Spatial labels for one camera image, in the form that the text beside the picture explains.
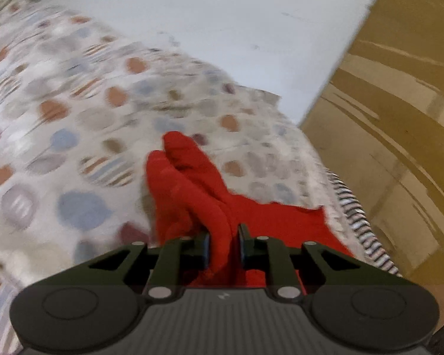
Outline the patterned beige quilt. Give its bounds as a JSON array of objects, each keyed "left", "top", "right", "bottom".
[{"left": 0, "top": 1, "right": 334, "bottom": 355}]

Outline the wooden wardrobe panel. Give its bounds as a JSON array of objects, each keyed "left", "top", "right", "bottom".
[{"left": 301, "top": 0, "right": 444, "bottom": 285}]

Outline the striped bed sheet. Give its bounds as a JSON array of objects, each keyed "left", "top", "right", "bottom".
[{"left": 326, "top": 169, "right": 402, "bottom": 277}]

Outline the red long-sleeve shirt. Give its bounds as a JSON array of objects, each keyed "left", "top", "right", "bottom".
[{"left": 146, "top": 131, "right": 351, "bottom": 288}]

